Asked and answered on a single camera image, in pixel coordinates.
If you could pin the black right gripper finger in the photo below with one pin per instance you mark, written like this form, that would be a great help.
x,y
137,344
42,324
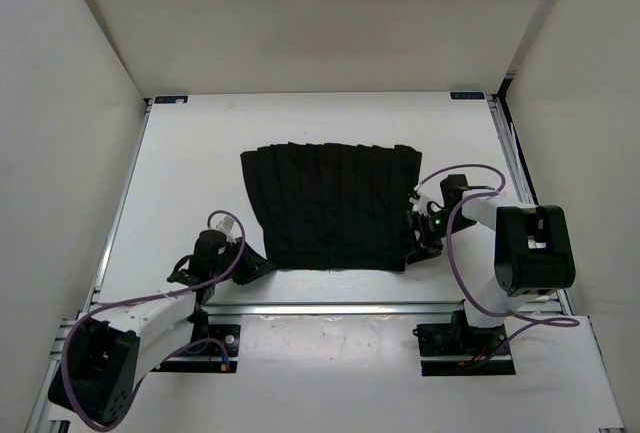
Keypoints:
x,y
413,219
423,254

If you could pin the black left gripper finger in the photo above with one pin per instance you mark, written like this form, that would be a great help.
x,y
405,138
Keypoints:
x,y
252,259
246,273

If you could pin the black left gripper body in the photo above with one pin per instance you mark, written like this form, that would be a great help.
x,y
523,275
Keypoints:
x,y
231,254

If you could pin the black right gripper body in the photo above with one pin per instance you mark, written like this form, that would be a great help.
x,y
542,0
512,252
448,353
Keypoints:
x,y
432,228

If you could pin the black pleated skirt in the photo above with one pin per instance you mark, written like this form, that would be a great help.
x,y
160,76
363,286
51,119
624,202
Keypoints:
x,y
333,206

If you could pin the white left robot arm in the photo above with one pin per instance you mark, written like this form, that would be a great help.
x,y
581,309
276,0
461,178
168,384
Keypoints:
x,y
110,350

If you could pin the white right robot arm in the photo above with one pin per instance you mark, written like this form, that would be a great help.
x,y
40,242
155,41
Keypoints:
x,y
532,253

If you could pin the blue label right corner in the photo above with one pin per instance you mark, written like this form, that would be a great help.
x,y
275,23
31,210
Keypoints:
x,y
467,95

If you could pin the blue label corner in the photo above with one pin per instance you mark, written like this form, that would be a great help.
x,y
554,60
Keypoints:
x,y
171,99
467,95

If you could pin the blue label left corner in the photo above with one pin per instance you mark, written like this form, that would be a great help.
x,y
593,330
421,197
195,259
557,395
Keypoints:
x,y
171,99

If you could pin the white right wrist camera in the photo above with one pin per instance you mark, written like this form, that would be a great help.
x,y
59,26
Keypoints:
x,y
423,204

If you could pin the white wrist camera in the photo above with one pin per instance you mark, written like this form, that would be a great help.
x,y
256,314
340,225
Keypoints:
x,y
423,204
225,226

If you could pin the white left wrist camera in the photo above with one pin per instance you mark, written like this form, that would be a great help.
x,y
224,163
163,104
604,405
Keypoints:
x,y
225,226

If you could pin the aluminium front rail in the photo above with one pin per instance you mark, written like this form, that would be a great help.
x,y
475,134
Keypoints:
x,y
332,309

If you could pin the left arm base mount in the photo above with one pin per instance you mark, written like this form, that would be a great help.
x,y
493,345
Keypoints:
x,y
215,349

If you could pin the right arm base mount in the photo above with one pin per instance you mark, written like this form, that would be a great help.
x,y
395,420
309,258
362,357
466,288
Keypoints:
x,y
458,349

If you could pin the aluminium right side rail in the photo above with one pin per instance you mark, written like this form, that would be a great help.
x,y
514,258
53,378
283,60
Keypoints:
x,y
512,151

